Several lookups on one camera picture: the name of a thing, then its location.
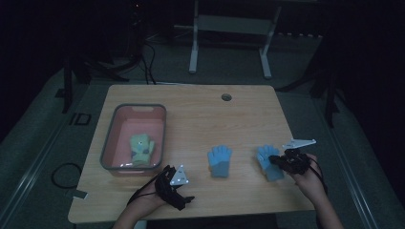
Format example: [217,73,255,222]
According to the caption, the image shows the pink basin with grey rim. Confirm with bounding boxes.
[99,103,168,177]

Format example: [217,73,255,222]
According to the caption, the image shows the person's dark clothing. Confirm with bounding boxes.
[146,213,279,229]

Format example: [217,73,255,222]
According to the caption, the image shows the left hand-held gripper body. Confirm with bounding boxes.
[155,163,191,212]

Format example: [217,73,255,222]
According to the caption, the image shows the black looped floor cable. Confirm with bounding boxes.
[51,162,82,191]

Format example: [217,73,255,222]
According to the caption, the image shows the person's left hand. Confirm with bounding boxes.
[131,182,169,215]

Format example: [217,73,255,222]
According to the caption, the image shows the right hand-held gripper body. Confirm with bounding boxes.
[281,137,317,176]

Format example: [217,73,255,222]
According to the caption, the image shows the black metal stand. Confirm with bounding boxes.
[61,47,129,115]
[279,61,341,129]

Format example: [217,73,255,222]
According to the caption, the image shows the white metal desk frame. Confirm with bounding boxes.
[188,0,283,80]

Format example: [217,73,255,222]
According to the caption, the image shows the left hand-held gripper cable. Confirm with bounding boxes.
[126,171,166,207]

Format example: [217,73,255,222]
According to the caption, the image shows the hand-held gripper cable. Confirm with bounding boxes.
[306,156,330,196]
[126,171,166,207]

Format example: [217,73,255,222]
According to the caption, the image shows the green glove with face print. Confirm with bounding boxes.
[129,133,157,167]

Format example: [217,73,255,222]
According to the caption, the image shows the blue knit glove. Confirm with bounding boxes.
[206,144,234,178]

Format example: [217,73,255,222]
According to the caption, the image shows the blue glove with dark dots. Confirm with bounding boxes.
[256,144,286,182]

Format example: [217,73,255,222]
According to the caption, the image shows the right hand-held gripper cable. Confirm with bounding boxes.
[306,156,330,196]

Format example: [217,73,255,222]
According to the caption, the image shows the black hanging cables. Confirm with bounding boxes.
[139,40,158,86]

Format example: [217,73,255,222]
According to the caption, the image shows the person's right hand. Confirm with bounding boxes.
[290,154,328,200]

